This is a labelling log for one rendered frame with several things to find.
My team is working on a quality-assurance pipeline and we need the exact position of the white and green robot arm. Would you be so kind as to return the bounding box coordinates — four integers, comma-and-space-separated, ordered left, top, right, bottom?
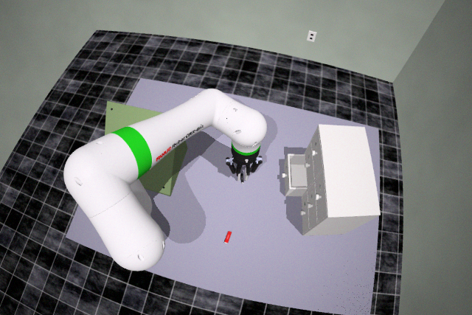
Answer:
63, 89, 267, 271

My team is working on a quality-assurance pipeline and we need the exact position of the small white chest of drawers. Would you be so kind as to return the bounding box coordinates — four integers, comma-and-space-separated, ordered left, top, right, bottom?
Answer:
302, 124, 381, 236

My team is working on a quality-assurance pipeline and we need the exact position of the grey drawer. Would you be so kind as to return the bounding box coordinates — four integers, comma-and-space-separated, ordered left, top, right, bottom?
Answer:
311, 129, 323, 178
307, 182, 318, 229
282, 154, 308, 196
315, 171, 327, 222
300, 192, 309, 233
305, 143, 315, 188

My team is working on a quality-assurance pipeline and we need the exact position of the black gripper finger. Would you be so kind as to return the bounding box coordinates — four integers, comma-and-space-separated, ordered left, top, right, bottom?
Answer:
245, 156, 263, 181
226, 157, 242, 181

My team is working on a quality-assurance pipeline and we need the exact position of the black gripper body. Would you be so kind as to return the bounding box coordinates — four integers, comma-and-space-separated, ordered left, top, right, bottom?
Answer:
232, 157, 257, 165

